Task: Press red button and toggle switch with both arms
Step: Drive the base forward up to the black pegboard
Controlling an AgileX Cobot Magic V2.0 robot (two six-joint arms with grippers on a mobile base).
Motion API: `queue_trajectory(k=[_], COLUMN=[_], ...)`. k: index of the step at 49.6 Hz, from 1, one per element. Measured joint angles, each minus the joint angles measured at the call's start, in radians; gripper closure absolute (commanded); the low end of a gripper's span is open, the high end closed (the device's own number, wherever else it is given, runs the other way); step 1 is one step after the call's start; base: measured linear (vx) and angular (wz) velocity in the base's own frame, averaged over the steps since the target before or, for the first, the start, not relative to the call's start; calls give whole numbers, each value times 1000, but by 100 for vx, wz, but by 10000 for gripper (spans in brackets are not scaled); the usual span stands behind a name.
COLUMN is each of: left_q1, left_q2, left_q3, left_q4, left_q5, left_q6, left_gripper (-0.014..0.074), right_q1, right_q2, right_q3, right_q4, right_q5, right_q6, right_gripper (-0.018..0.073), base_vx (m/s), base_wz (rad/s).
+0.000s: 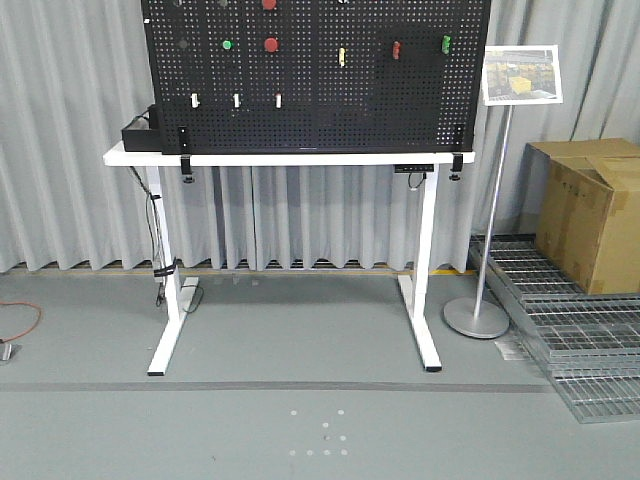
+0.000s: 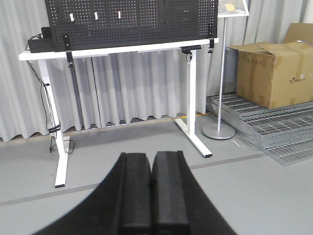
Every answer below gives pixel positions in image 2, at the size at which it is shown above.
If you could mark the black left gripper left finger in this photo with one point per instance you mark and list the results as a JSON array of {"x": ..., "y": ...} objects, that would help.
[{"x": 120, "y": 204}]

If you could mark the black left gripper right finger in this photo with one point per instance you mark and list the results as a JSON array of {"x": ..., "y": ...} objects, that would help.
[{"x": 179, "y": 205}]

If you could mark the white standing desk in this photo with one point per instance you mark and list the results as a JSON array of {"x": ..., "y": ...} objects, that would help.
[{"x": 187, "y": 127}]

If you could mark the white curtain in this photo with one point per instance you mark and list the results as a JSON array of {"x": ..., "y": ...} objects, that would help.
[{"x": 115, "y": 87}]

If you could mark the stacked metal floor gratings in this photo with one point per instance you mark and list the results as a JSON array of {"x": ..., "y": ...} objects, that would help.
[{"x": 285, "y": 134}]

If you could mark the desk height control panel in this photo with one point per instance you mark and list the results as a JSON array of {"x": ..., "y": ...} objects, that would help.
[{"x": 188, "y": 49}]

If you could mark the large cardboard box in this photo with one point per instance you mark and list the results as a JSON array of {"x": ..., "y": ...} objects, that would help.
[{"x": 277, "y": 75}]

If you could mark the black left pegboard clamp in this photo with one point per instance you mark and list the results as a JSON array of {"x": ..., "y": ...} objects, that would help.
[{"x": 67, "y": 45}]

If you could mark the black pegboard clamp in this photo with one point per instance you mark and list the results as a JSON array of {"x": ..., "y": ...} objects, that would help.
[
  {"x": 67, "y": 45},
  {"x": 211, "y": 42}
]

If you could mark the black box on desk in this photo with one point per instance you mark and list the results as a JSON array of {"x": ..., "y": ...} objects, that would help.
[{"x": 41, "y": 42}]

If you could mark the black right pegboard clamp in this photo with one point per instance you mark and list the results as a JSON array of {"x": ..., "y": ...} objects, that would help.
[{"x": 211, "y": 42}]

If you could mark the black perforated pegboard panel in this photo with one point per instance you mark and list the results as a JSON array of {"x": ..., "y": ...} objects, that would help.
[{"x": 142, "y": 22}]

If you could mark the silver sign stand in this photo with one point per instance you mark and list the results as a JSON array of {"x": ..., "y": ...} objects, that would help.
[{"x": 226, "y": 9}]

